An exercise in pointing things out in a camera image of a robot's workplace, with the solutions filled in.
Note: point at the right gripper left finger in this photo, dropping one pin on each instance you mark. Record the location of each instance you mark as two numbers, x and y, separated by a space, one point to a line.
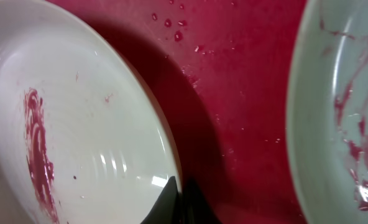
166 209

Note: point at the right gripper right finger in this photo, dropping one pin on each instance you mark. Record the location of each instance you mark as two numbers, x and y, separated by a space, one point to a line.
196 210

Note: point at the white plate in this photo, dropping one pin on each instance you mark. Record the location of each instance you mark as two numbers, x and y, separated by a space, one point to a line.
82 138

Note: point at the red plastic tray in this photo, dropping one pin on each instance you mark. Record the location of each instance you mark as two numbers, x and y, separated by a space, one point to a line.
219 70

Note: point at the light blue plate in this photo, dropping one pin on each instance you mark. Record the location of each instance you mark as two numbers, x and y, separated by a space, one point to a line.
327 112

